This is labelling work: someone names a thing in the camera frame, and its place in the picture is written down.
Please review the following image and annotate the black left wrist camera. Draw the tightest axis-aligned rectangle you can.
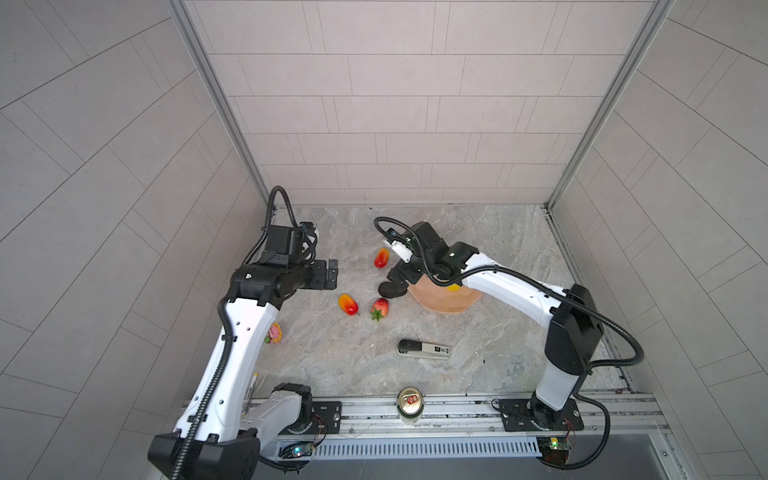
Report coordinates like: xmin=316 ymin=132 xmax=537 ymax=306
xmin=260 ymin=222 xmax=318 ymax=268

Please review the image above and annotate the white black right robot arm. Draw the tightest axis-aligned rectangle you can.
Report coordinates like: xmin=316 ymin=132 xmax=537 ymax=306
xmin=373 ymin=216 xmax=645 ymax=471

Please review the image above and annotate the dark fake avocado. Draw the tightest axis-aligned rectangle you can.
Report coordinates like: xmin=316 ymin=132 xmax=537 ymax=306
xmin=378 ymin=281 xmax=408 ymax=299

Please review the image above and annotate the black silver handheld device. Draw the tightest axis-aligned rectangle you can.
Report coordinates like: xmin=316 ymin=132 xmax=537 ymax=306
xmin=397 ymin=339 xmax=450 ymax=360

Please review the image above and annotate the pink yellow small toy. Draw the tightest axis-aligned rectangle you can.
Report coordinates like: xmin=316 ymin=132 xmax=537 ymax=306
xmin=264 ymin=322 xmax=282 ymax=344

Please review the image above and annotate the red fake strawberry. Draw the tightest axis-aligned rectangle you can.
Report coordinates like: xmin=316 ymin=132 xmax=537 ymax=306
xmin=371 ymin=298 xmax=389 ymax=322

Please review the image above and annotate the red orange fake mango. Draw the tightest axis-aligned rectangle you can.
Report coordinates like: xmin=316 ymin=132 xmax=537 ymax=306
xmin=338 ymin=294 xmax=359 ymax=316

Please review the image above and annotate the green circuit board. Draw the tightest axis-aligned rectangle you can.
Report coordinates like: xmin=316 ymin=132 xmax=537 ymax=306
xmin=536 ymin=437 xmax=572 ymax=467
xmin=278 ymin=442 xmax=316 ymax=460

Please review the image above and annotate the aluminium rail base frame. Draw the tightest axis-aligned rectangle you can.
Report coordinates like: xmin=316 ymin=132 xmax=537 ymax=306
xmin=241 ymin=391 xmax=672 ymax=461

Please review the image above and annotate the red orange fake peach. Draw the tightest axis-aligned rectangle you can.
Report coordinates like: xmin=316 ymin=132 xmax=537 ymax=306
xmin=374 ymin=248 xmax=390 ymax=269

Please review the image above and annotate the pink scalloped fruit bowl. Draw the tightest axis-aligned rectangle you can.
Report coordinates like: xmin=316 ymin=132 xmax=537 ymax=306
xmin=408 ymin=276 xmax=483 ymax=314

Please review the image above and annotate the left green circuit board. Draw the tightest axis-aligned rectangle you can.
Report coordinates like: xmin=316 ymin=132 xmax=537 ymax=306
xmin=278 ymin=442 xmax=316 ymax=460

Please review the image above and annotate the right green circuit board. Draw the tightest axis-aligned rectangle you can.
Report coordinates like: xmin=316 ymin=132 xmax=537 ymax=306
xmin=536 ymin=437 xmax=572 ymax=467

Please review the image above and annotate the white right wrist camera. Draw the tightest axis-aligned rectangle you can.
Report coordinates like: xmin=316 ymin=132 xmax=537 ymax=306
xmin=386 ymin=239 xmax=413 ymax=263

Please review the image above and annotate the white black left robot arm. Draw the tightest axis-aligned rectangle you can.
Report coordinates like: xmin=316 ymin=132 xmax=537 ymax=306
xmin=148 ymin=186 xmax=338 ymax=479

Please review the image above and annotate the opened tin can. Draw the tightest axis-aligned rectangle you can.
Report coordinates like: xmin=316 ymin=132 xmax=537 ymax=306
xmin=397 ymin=386 xmax=424 ymax=423

